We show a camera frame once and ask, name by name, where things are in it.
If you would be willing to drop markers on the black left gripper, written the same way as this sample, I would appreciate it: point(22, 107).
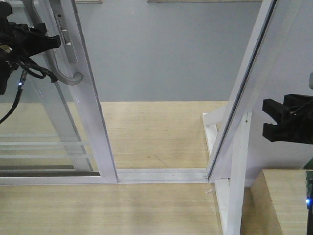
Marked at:
point(12, 55)

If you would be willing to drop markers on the silver door handle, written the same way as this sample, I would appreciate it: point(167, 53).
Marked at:
point(49, 54)

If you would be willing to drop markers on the white door frame post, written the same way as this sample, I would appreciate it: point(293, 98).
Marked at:
point(226, 167)

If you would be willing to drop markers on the aluminium floor door track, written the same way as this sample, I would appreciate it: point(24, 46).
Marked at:
point(162, 176)

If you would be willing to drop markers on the white wooden floor frame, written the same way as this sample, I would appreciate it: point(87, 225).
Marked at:
point(210, 121)

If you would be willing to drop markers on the white framed sliding glass door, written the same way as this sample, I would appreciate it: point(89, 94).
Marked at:
point(50, 132)

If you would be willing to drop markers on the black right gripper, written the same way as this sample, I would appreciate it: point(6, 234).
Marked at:
point(299, 127)

